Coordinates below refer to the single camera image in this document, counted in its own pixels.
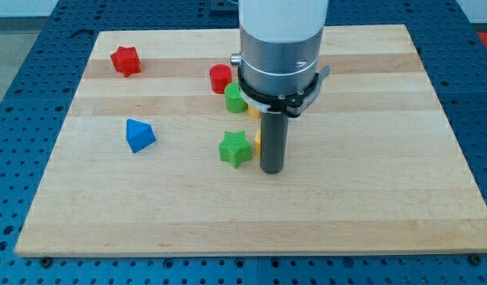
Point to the red cylinder block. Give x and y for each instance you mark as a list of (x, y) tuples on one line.
[(220, 76)]

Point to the green star block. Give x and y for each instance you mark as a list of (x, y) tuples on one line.
[(235, 148)]

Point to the wooden board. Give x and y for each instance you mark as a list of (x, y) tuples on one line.
[(372, 166)]

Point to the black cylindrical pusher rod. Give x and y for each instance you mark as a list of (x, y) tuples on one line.
[(273, 142)]

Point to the yellow block behind arm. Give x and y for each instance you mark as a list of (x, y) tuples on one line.
[(255, 113)]

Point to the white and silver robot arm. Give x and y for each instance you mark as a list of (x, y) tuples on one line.
[(280, 43)]

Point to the yellow hexagon block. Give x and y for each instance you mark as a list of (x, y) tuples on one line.
[(257, 143)]

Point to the green cylinder block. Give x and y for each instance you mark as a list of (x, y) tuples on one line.
[(233, 99)]

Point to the blue triangular block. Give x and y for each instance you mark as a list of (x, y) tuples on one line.
[(139, 135)]

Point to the red star block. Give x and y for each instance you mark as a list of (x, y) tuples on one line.
[(126, 61)]

